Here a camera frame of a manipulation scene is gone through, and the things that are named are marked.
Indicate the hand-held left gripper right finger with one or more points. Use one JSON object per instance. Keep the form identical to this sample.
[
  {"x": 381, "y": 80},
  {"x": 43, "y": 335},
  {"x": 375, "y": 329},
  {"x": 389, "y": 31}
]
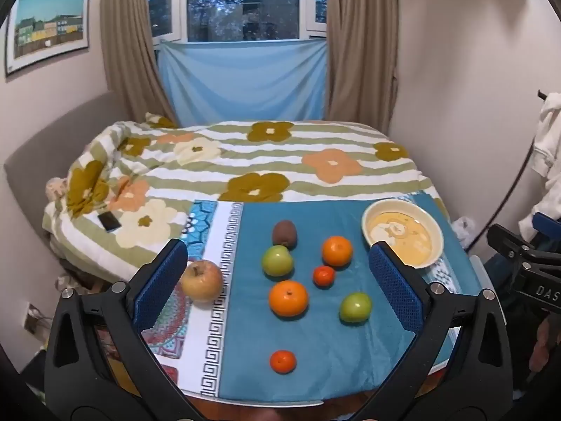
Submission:
[{"x": 394, "y": 289}]

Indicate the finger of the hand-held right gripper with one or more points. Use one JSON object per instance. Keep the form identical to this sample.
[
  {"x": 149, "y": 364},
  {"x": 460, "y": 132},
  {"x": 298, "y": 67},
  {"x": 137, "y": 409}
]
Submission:
[
  {"x": 508, "y": 241},
  {"x": 547, "y": 222}
]

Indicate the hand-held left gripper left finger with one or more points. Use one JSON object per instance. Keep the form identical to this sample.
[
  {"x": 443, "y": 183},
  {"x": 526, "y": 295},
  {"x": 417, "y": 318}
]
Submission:
[{"x": 162, "y": 285}]

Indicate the large yellow-red apple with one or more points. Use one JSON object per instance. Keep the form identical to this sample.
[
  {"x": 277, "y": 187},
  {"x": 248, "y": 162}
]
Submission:
[{"x": 201, "y": 280}]

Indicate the green apple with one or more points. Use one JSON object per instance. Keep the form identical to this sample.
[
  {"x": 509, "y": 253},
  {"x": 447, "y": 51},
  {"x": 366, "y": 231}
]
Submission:
[
  {"x": 277, "y": 261},
  {"x": 356, "y": 308}
]

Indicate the cream and yellow bowl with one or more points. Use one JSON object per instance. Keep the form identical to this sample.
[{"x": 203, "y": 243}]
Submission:
[{"x": 403, "y": 232}]

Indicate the small tangerine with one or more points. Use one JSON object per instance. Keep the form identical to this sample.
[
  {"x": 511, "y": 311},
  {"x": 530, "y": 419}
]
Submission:
[
  {"x": 282, "y": 361},
  {"x": 324, "y": 275}
]

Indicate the large orange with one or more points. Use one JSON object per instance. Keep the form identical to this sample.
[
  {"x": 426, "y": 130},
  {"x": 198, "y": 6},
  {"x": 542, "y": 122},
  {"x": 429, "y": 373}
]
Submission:
[
  {"x": 288, "y": 298},
  {"x": 337, "y": 251}
]

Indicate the person's right hand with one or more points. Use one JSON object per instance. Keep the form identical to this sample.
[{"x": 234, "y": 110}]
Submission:
[{"x": 545, "y": 344}]

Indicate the white crumpled cloth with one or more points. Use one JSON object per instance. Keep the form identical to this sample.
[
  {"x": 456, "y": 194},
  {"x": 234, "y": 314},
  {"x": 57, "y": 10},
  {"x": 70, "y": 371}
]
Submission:
[{"x": 463, "y": 226}]

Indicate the black curved pole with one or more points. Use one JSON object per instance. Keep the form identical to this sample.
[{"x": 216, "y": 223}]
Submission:
[{"x": 521, "y": 175}]

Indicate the mandala patterned cloth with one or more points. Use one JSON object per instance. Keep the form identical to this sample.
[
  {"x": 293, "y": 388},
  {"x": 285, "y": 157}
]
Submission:
[{"x": 210, "y": 329}]

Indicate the white garment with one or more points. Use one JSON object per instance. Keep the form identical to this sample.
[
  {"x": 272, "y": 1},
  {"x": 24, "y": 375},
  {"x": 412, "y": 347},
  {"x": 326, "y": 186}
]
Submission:
[{"x": 548, "y": 140}]

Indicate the black phone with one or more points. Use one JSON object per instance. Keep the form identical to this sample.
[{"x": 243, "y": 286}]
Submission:
[{"x": 109, "y": 222}]

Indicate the teal tablecloth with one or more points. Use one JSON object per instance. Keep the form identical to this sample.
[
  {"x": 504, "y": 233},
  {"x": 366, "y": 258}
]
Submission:
[{"x": 333, "y": 355}]

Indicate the brown kiwi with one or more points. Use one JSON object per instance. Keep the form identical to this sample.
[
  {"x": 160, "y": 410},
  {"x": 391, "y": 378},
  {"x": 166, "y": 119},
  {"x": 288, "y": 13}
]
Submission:
[{"x": 285, "y": 233}]

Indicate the floral striped blanket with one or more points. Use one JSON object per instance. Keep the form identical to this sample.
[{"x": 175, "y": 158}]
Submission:
[{"x": 263, "y": 158}]

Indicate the grey upholstered headboard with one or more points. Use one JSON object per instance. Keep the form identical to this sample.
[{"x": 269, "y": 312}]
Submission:
[{"x": 39, "y": 149}]

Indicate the light blue hanging cloth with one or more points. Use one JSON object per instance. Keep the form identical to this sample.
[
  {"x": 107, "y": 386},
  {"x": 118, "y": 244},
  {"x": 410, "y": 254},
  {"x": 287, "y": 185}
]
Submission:
[{"x": 245, "y": 79}]

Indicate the beige curtain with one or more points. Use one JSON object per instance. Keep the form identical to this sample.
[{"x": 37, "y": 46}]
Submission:
[
  {"x": 363, "y": 52},
  {"x": 127, "y": 52}
]

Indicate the window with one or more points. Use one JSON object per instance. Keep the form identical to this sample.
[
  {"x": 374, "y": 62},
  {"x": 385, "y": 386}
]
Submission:
[{"x": 241, "y": 4}]

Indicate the framed wall poster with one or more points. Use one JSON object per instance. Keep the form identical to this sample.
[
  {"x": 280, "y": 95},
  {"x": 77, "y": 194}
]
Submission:
[{"x": 48, "y": 30}]

